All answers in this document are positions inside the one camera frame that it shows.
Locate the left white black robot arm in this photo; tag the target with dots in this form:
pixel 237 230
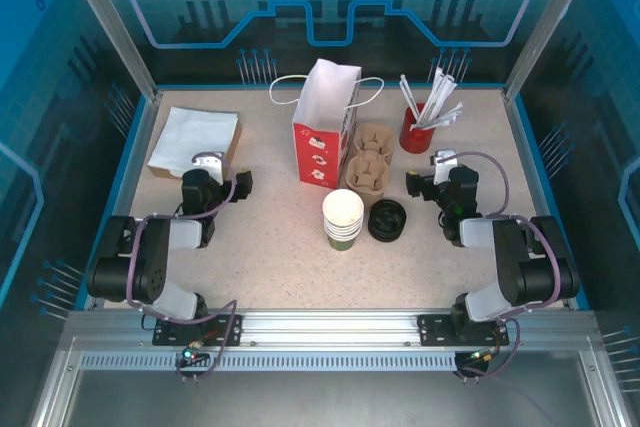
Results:
pixel 150 257

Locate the stack of black lids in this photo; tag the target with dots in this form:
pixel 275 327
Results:
pixel 387 222

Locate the brown cardboard tray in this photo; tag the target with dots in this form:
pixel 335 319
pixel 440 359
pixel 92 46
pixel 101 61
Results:
pixel 235 144

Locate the stack of pulp cup carriers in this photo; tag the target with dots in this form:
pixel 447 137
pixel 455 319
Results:
pixel 367 172

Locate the red white paper gift bag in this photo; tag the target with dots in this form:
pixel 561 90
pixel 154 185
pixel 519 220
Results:
pixel 320 157

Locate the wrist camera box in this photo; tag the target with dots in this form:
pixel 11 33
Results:
pixel 207 164
pixel 442 162

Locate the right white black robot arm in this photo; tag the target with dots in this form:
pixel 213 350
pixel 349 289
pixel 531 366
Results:
pixel 515 257

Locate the steel shelf panel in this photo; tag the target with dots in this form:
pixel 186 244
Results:
pixel 325 397

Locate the white napkin stack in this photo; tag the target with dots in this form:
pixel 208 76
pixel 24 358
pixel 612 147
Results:
pixel 195 137

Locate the stack of paper cups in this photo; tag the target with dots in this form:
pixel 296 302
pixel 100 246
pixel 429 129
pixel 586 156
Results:
pixel 342 212

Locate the aluminium mounting rail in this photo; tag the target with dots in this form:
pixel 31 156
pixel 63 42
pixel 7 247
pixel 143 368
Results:
pixel 325 327

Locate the aluminium frame post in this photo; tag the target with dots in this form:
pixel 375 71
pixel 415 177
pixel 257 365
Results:
pixel 545 27
pixel 110 27

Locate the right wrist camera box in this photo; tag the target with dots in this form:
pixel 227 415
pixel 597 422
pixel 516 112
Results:
pixel 442 162

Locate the red straw holder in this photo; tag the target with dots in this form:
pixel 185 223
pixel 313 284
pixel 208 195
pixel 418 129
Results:
pixel 417 139

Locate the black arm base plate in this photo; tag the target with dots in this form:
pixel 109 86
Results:
pixel 225 334
pixel 435 332

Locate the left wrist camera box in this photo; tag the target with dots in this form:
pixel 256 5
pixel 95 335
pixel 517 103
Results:
pixel 207 164

